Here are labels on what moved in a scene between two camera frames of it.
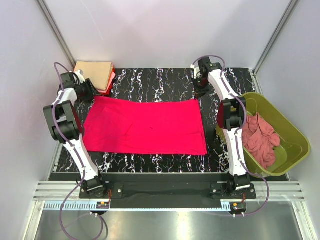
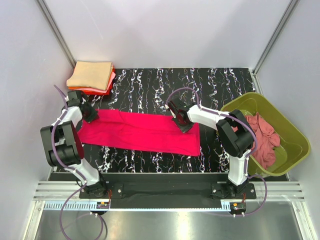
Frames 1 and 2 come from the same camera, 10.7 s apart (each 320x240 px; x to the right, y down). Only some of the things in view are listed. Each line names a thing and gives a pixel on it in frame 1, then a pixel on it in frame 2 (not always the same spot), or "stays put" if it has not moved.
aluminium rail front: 60,190 stays put
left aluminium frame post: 58,33 stays put
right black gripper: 200,85 to 183,125
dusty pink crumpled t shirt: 258,138 stays put
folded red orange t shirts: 108,90 stays put
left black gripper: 89,88 to 90,115
